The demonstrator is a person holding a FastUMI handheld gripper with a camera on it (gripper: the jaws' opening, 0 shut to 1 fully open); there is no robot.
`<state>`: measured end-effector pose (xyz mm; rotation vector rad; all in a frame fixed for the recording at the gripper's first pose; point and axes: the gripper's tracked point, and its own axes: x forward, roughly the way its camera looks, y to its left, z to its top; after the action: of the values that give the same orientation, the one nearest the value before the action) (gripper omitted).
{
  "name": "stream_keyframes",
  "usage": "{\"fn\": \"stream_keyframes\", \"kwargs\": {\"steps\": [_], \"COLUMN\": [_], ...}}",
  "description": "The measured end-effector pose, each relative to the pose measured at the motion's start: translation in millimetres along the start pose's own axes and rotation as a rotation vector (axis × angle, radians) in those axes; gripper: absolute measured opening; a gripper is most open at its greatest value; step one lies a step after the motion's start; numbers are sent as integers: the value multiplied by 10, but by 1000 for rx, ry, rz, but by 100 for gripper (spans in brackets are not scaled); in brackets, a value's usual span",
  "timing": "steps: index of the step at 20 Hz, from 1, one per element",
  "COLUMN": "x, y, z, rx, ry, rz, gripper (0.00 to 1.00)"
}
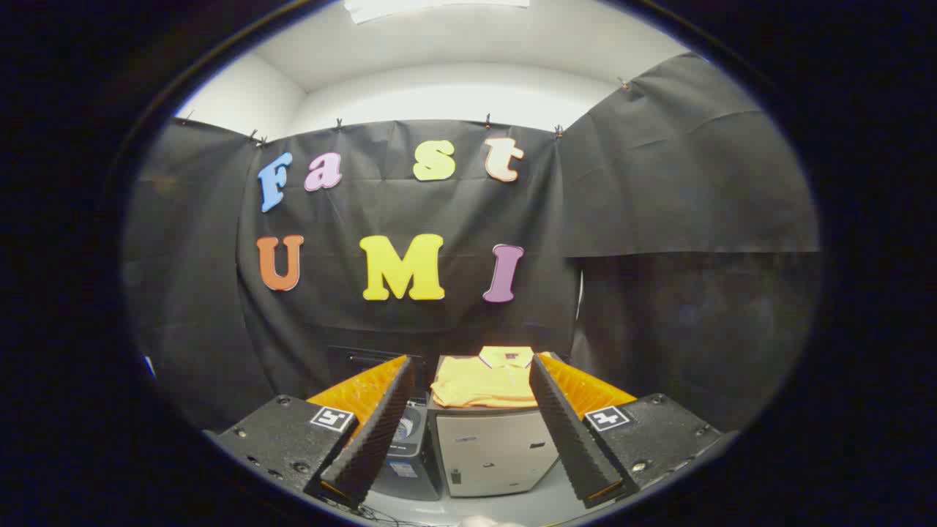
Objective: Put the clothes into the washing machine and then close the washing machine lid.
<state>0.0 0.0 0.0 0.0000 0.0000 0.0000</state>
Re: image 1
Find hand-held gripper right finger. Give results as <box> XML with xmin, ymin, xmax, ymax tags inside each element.
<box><xmin>529</xmin><ymin>353</ymin><xmax>722</xmax><ymax>509</ymax></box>

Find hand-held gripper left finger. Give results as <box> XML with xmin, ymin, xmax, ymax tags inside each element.
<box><xmin>216</xmin><ymin>355</ymin><xmax>416</xmax><ymax>511</ymax></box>

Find grey top-load washing machine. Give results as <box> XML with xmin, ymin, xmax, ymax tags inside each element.
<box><xmin>370</xmin><ymin>395</ymin><xmax>444</xmax><ymax>502</ymax></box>

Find orange polo shirt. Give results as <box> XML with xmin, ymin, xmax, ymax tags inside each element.
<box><xmin>430</xmin><ymin>345</ymin><xmax>557</xmax><ymax>409</ymax></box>

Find grey cabinet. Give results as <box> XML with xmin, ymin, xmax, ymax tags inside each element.
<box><xmin>427</xmin><ymin>354</ymin><xmax>579</xmax><ymax>498</ymax></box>

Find black backdrop cloth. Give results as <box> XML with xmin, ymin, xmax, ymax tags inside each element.
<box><xmin>121</xmin><ymin>53</ymin><xmax>821</xmax><ymax>433</ymax></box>

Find ceiling light panel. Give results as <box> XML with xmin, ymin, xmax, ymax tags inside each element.
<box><xmin>344</xmin><ymin>0</ymin><xmax>531</xmax><ymax>24</ymax></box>

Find tangled floor cables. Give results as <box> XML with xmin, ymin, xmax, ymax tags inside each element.
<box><xmin>322</xmin><ymin>498</ymin><xmax>440</xmax><ymax>527</ymax></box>

